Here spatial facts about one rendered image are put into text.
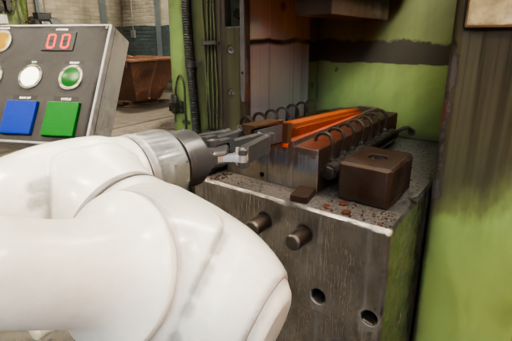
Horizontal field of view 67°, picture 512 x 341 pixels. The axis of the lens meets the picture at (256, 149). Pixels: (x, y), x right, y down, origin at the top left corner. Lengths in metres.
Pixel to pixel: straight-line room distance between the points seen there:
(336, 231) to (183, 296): 0.39
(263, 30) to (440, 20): 0.42
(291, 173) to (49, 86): 0.56
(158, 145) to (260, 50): 0.54
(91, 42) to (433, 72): 0.80
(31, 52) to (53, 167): 0.68
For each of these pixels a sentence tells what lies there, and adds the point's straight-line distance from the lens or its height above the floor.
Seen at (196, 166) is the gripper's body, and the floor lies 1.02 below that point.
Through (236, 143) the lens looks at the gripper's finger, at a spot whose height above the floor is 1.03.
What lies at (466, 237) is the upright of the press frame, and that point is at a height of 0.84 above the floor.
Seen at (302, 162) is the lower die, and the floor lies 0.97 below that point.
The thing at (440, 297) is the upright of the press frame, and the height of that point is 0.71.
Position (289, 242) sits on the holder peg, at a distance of 0.61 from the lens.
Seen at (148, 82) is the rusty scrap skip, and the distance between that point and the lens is 7.20.
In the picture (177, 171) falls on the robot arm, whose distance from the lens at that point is 0.44.
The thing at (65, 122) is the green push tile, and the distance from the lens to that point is 0.89.
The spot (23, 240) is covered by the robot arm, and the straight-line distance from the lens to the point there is 0.22.
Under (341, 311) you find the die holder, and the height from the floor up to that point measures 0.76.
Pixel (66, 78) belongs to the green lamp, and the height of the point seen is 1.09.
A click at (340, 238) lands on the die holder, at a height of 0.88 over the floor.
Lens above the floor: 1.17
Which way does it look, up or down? 16 degrees down
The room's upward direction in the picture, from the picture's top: straight up
